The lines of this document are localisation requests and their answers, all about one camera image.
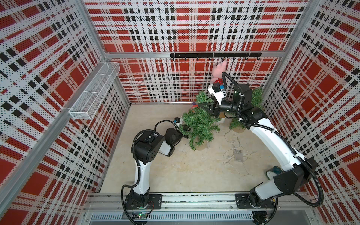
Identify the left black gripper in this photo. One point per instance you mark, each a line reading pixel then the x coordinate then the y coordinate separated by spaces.
pixel 185 128

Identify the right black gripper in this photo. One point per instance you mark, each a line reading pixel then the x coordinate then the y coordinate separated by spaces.
pixel 215 108

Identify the small christmas tree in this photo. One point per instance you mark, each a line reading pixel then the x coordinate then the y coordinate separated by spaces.
pixel 257 105
pixel 202 123

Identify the clear star string light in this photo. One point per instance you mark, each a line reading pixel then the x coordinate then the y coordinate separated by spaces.
pixel 232 138

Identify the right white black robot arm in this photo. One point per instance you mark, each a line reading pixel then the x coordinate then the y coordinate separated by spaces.
pixel 232 97

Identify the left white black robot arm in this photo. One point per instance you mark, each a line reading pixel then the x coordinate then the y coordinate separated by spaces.
pixel 145 147

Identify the pink pig plush toy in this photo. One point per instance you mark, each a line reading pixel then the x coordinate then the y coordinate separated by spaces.
pixel 218 70

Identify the green alarm clock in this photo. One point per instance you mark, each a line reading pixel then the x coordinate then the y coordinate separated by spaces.
pixel 276 170

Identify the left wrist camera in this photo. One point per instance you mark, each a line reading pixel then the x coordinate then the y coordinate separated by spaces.
pixel 177 121

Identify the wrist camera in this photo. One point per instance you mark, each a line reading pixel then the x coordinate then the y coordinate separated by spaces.
pixel 177 121
pixel 218 90

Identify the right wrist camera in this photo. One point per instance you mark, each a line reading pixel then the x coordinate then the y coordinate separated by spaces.
pixel 218 90

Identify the black hook rail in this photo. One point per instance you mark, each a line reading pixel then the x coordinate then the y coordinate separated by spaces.
pixel 208 55

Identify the white wire mesh shelf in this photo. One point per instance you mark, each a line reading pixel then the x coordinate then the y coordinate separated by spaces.
pixel 95 91

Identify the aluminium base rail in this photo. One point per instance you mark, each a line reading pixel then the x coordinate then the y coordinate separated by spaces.
pixel 208 208

